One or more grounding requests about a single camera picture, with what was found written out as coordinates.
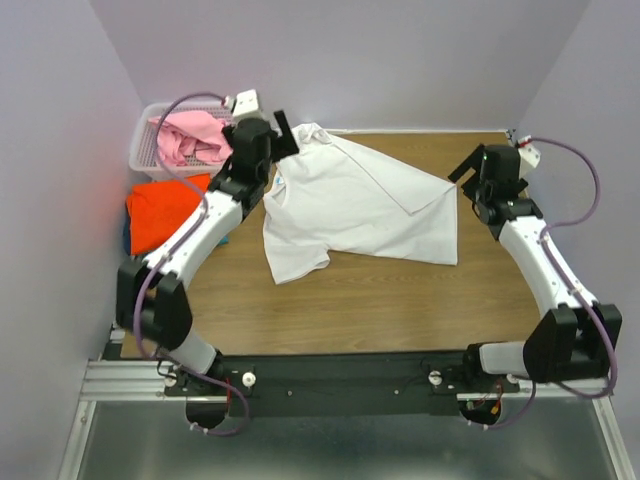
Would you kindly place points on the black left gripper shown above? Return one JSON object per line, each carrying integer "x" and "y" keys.
{"x": 285, "y": 146}

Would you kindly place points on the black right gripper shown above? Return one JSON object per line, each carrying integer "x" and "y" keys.
{"x": 473, "y": 161}

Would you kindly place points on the white t shirt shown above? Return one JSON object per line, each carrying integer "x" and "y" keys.
{"x": 338, "y": 195}

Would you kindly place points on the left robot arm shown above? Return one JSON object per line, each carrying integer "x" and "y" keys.
{"x": 151, "y": 300}

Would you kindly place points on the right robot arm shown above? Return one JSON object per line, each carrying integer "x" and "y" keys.
{"x": 576, "y": 336}

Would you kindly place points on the pink t shirt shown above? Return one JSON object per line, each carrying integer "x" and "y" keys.
{"x": 195, "y": 134}

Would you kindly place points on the white plastic laundry basket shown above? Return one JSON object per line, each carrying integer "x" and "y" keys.
{"x": 141, "y": 158}

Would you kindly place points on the folded orange t shirt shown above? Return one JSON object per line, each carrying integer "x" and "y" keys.
{"x": 156, "y": 210}

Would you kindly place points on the folded blue t shirt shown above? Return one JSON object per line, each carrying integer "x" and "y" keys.
{"x": 126, "y": 236}

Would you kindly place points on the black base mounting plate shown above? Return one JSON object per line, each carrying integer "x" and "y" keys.
{"x": 340, "y": 385}

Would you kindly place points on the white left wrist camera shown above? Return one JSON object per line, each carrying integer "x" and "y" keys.
{"x": 244, "y": 105}

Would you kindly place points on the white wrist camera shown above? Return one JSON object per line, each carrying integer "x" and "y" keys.
{"x": 244, "y": 105}
{"x": 529, "y": 155}

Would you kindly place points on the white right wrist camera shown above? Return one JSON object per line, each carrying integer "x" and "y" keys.
{"x": 529, "y": 155}

